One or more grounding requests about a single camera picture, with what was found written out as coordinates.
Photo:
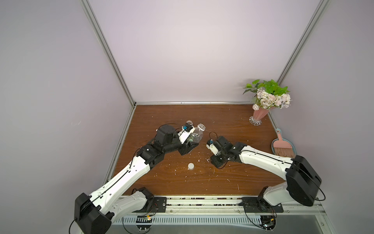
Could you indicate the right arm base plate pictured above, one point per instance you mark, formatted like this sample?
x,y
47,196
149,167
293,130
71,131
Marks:
x,y
253,205

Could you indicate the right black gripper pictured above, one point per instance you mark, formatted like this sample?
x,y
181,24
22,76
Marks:
x,y
217,158

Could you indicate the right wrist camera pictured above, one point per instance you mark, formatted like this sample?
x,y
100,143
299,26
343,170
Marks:
x,y
210,145

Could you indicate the left white bottle cap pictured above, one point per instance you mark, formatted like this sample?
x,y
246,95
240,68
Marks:
x,y
191,166

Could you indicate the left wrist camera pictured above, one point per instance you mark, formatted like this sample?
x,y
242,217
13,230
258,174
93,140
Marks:
x,y
185,133

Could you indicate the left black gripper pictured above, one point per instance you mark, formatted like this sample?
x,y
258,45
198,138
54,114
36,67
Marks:
x,y
184,149

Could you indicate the blue label clear bottle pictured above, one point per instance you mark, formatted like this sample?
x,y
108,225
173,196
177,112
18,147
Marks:
x,y
198,133

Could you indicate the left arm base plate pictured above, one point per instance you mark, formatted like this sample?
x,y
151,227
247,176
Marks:
x,y
156,205

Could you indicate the pink hand broom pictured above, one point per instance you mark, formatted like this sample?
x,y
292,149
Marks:
x,y
281,146

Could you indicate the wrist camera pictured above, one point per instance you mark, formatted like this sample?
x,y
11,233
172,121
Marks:
x,y
210,145
185,133

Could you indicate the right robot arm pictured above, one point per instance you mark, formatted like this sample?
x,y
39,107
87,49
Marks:
x,y
301,182

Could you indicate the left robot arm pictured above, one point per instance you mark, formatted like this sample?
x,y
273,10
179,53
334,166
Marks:
x,y
95,213

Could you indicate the artificial flower bouquet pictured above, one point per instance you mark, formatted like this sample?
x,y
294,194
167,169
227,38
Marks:
x,y
268,95

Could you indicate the pink flower vase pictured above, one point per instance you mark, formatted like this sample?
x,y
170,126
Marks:
x,y
257,117

